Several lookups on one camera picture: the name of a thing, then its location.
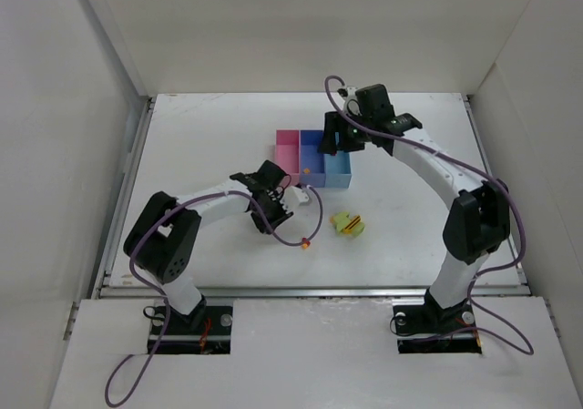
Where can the light blue container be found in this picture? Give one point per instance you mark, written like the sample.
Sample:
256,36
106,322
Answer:
337,170

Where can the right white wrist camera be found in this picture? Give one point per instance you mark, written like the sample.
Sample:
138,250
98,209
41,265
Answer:
350,103

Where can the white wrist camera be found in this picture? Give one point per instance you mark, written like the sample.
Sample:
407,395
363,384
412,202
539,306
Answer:
350,103
295,196

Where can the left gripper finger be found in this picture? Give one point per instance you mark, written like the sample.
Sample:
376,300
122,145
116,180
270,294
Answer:
278,218
262,223

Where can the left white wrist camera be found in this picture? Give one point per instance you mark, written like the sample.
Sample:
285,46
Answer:
295,196

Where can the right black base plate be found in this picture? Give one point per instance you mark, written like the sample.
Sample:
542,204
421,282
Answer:
418,334

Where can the green yellow lego cluster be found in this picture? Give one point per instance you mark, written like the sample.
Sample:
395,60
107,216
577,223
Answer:
346,224

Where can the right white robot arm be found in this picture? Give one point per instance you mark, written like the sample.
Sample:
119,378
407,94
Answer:
478,211

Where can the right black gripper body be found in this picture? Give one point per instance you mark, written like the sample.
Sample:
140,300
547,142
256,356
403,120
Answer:
342,137

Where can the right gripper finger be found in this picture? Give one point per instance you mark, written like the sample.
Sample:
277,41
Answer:
327,144
339,142

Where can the aluminium front rail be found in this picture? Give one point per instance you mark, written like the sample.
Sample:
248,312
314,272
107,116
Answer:
255,293

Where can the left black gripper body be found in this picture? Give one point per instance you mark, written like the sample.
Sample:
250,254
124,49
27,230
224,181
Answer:
271,213

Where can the dark blue container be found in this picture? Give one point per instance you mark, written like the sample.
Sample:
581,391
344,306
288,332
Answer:
310,158

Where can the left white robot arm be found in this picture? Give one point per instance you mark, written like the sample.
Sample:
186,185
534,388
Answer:
162,240

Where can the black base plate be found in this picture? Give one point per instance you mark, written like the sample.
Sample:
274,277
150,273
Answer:
418,334
211,336

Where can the pink container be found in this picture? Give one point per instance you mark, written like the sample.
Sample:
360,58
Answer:
287,153

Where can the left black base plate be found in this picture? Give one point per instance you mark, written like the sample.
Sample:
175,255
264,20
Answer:
211,336

